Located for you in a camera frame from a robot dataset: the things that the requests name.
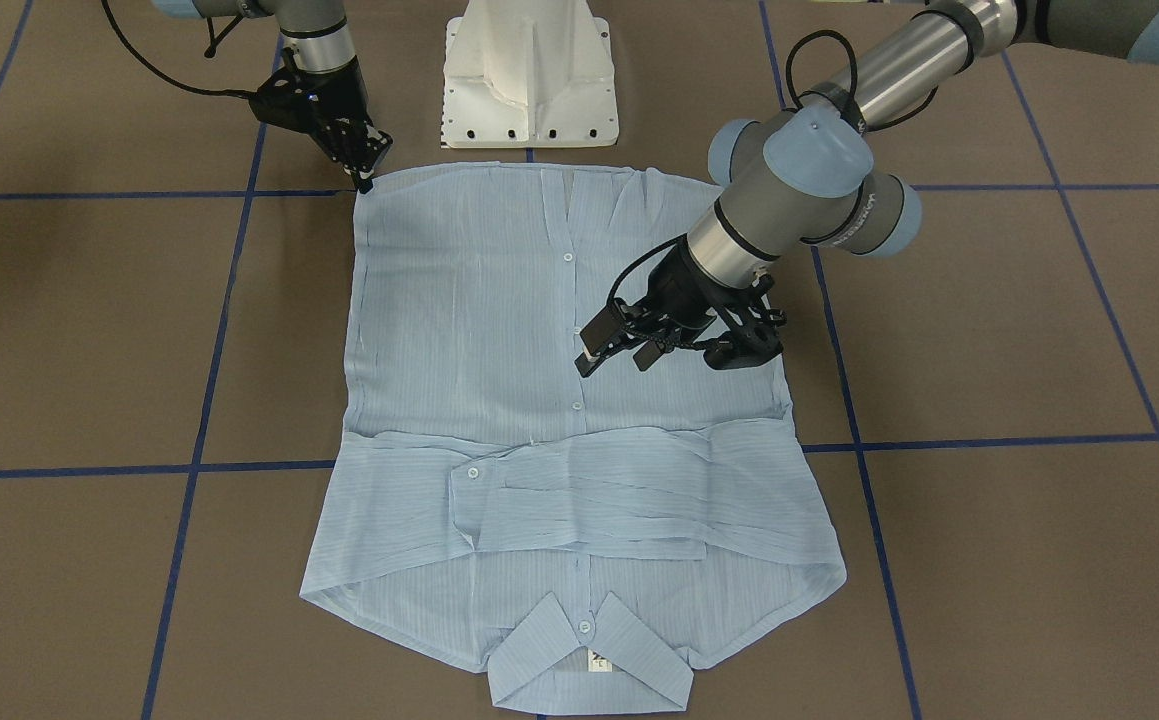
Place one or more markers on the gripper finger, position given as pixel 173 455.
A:
pixel 372 149
pixel 649 353
pixel 356 170
pixel 604 336

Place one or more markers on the light blue button shirt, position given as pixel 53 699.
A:
pixel 587 543

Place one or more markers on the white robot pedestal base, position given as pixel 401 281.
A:
pixel 529 75

